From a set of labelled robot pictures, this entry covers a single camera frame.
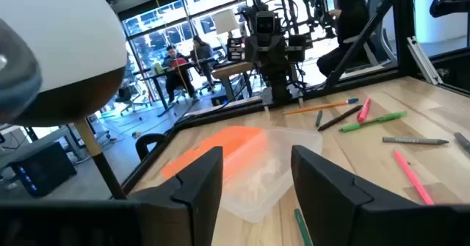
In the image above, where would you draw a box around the silver aluminium bracket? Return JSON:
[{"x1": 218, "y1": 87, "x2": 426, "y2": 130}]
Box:
[{"x1": 406, "y1": 36, "x2": 444, "y2": 86}]

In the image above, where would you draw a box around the small wooden desk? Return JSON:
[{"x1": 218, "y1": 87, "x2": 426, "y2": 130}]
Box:
[{"x1": 211, "y1": 61, "x2": 255, "y2": 102}]

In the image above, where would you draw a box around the clear plastic supply box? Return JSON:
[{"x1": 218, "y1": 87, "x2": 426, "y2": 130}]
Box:
[{"x1": 219, "y1": 126, "x2": 324, "y2": 224}]

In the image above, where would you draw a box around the orange pencil blue eraser cap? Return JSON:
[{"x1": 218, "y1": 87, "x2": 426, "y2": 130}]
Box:
[{"x1": 282, "y1": 98, "x2": 360, "y2": 115}]

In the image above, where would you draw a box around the white globe table lamp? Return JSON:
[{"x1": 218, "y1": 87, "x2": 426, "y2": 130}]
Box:
[{"x1": 0, "y1": 0, "x2": 128, "y2": 200}]

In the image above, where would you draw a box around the thin pink pen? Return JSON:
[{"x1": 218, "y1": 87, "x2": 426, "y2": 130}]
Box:
[{"x1": 393, "y1": 150, "x2": 435, "y2": 206}]

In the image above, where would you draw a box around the grey crayon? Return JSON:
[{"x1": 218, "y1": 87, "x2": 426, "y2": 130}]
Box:
[{"x1": 382, "y1": 136, "x2": 450, "y2": 145}]

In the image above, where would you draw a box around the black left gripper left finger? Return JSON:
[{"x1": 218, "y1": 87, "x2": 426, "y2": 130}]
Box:
[{"x1": 128, "y1": 146, "x2": 224, "y2": 246}]

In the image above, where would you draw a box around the orange plastic box lid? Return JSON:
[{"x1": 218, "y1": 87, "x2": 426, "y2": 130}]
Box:
[{"x1": 161, "y1": 125, "x2": 266, "y2": 181}]

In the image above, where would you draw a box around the black office chair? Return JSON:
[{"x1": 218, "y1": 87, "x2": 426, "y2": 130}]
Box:
[{"x1": 115, "y1": 85, "x2": 148, "y2": 117}]

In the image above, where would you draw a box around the grey metal workbench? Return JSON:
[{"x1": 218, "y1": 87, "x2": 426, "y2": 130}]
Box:
[{"x1": 0, "y1": 124, "x2": 87, "y2": 173}]

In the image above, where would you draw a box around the person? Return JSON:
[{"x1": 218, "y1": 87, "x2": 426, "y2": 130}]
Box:
[
  {"x1": 316, "y1": 0, "x2": 372, "y2": 79},
  {"x1": 189, "y1": 35, "x2": 218, "y2": 93},
  {"x1": 162, "y1": 45, "x2": 200, "y2": 104}
]

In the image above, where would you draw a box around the grey capped pen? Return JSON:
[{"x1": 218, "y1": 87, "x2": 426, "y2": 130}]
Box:
[{"x1": 453, "y1": 131, "x2": 470, "y2": 153}]

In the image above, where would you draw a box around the black computer box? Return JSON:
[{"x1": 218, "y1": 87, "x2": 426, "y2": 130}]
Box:
[{"x1": 8, "y1": 141, "x2": 78, "y2": 198}]

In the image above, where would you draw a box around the light green pen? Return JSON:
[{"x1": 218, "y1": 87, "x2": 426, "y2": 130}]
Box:
[{"x1": 339, "y1": 110, "x2": 408, "y2": 134}]

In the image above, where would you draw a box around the pink highlighter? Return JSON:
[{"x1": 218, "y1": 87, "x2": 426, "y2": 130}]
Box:
[{"x1": 356, "y1": 97, "x2": 372, "y2": 124}]

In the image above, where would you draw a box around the black left wrist camera cable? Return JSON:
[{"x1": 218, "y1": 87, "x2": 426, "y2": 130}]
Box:
[{"x1": 0, "y1": 18, "x2": 43, "y2": 124}]

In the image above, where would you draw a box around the white shade desk lamp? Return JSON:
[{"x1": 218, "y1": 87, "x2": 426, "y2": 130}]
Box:
[{"x1": 213, "y1": 8, "x2": 240, "y2": 36}]

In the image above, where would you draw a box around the black pencil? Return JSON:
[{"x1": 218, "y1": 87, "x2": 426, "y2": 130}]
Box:
[{"x1": 317, "y1": 104, "x2": 364, "y2": 132}]

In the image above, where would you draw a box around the dark long desk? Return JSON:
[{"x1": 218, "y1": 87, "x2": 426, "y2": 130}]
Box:
[{"x1": 139, "y1": 57, "x2": 221, "y2": 117}]

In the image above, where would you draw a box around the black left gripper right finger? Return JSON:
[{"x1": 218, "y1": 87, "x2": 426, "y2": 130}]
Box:
[{"x1": 291, "y1": 145, "x2": 423, "y2": 246}]

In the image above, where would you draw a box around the dark green pen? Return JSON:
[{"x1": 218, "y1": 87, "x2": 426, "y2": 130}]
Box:
[{"x1": 293, "y1": 208, "x2": 314, "y2": 246}]

